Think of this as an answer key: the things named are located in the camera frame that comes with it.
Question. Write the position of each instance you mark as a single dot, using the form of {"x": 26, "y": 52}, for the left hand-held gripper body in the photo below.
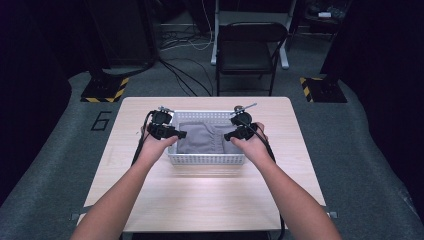
{"x": 160, "y": 125}

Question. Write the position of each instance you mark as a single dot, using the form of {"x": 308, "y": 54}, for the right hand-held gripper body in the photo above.
{"x": 245, "y": 125}

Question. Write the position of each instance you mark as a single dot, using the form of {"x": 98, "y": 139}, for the grey pants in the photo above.
{"x": 206, "y": 138}

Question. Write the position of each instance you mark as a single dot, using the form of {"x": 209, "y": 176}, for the white plastic basket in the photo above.
{"x": 206, "y": 159}

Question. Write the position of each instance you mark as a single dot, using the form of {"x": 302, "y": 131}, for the person's right hand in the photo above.
{"x": 253, "y": 148}

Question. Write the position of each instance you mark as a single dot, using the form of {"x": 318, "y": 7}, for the person's left hand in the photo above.
{"x": 155, "y": 148}

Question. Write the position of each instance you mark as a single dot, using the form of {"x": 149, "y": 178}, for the striped black stand base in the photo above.
{"x": 325, "y": 90}
{"x": 103, "y": 90}

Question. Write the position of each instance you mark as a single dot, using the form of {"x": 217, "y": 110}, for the black folding chair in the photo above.
{"x": 284, "y": 56}
{"x": 246, "y": 50}

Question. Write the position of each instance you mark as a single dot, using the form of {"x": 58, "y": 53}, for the black equipment cabinet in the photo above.
{"x": 123, "y": 33}

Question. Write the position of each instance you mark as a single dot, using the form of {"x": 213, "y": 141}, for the small white device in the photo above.
{"x": 324, "y": 14}

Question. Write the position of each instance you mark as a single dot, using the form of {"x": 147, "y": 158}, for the grey table bracket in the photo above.
{"x": 75, "y": 216}
{"x": 332, "y": 214}

